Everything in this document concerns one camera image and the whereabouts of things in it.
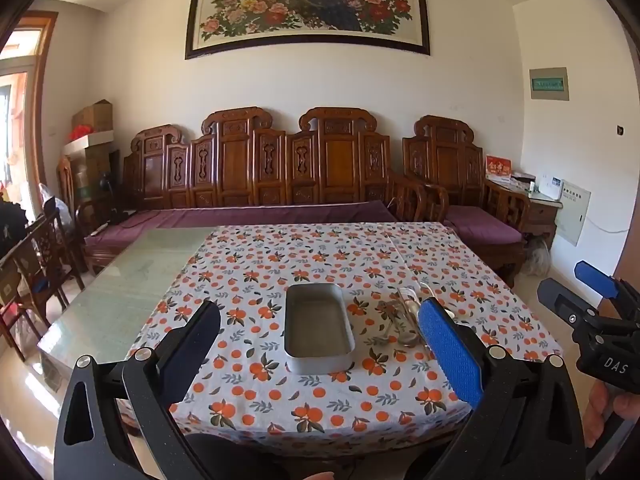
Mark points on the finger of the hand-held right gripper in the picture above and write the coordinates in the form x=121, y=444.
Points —
x=595, y=279
x=557, y=297

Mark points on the stacked storage boxes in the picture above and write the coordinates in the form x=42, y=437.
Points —
x=92, y=172

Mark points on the wooden side table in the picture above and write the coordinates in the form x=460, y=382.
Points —
x=542, y=212

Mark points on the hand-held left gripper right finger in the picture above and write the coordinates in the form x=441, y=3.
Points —
x=450, y=350

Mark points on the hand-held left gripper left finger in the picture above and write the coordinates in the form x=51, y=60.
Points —
x=200, y=340

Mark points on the white spoon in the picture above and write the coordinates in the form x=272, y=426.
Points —
x=448, y=314
x=406, y=325

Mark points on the purple armchair cushion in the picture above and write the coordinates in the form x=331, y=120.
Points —
x=480, y=225

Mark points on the flat white box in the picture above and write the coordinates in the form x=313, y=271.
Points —
x=90, y=141

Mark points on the black desk lamp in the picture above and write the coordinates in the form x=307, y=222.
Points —
x=105, y=182

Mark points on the grey wall panel green label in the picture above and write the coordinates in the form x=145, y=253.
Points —
x=549, y=83

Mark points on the carved wooden armchair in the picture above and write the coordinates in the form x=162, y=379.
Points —
x=445, y=160

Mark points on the orange fruit print tablecloth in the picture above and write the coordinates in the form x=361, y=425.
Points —
x=310, y=395

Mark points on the carved wooden sofa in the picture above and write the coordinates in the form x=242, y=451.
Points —
x=235, y=160

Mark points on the framed peacock painting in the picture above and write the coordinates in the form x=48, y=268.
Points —
x=300, y=5

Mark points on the black clothing pile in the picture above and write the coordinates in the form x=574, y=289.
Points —
x=12, y=227

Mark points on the clear plastic bag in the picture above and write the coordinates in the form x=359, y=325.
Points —
x=56, y=202

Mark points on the grey metal container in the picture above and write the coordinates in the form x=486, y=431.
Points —
x=320, y=360

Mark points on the brown cardboard box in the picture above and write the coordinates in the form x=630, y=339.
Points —
x=95, y=115

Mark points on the white electrical panel door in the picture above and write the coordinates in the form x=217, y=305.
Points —
x=570, y=212

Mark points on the purple sofa cushion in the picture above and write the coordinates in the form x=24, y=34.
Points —
x=225, y=217

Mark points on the red desk calendar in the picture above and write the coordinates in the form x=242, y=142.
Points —
x=498, y=168

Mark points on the wooden dining chair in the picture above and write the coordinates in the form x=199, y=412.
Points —
x=47, y=260

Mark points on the person's right hand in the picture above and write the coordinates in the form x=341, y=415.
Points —
x=595, y=415

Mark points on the translucent plastic bag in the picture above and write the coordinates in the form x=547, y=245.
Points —
x=537, y=257

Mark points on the white tabletop device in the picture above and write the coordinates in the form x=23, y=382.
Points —
x=554, y=187

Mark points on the white fork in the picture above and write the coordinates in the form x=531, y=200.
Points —
x=417, y=290

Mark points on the wooden door frame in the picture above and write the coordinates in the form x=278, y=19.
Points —
x=44, y=110

